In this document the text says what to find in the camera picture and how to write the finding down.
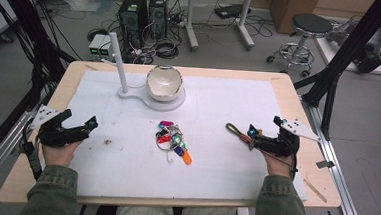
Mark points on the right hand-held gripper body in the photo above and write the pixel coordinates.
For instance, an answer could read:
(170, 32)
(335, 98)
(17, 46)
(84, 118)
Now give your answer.
(276, 145)

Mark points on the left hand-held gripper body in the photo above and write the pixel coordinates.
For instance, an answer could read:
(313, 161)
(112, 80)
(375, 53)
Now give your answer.
(55, 134)

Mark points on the white stand with pole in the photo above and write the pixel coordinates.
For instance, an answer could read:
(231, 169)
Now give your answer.
(160, 105)

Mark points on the key bunch with coloured tags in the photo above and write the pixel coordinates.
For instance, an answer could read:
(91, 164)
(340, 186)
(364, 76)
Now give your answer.
(173, 141)

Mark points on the person's left hand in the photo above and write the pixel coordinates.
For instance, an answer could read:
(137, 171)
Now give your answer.
(58, 154)

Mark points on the person's right hand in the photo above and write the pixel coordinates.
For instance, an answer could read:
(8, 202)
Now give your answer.
(280, 166)

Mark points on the wooden table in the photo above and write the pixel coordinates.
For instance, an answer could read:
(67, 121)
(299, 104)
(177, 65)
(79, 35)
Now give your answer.
(299, 94)

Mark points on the grey tape piece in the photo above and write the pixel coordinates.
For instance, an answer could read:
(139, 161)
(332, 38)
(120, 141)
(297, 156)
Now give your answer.
(325, 164)

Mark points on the thin wooden stick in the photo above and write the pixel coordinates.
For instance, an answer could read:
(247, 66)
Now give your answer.
(315, 191)

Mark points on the white table mat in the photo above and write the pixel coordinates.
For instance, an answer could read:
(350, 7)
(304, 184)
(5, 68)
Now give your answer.
(207, 175)

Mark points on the white power supply boxes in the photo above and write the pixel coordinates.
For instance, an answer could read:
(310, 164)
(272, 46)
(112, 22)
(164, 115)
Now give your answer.
(98, 45)

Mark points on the white ceramic bowl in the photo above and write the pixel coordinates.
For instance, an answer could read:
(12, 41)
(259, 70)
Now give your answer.
(164, 82)

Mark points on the black round stool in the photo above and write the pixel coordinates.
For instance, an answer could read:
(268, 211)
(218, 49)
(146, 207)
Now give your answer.
(311, 24)

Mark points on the white desk leg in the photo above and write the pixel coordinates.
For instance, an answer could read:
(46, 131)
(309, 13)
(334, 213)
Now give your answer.
(245, 24)
(191, 24)

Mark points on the brown cardboard box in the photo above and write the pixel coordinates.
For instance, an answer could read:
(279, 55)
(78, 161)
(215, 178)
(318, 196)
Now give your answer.
(293, 10)

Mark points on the clear plastic bag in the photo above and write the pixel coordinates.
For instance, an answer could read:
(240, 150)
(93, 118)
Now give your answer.
(81, 2)

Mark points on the large black computer tower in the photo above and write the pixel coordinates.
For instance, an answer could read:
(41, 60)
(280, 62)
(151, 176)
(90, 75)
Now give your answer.
(133, 14)

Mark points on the black flat device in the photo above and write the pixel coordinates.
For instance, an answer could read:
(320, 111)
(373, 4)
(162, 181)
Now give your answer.
(229, 11)

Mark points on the small black computer tower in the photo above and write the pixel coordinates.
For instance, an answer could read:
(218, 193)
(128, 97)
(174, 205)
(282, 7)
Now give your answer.
(157, 12)

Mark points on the black metal frame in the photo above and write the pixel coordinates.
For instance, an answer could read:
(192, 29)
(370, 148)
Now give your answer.
(342, 53)
(24, 13)

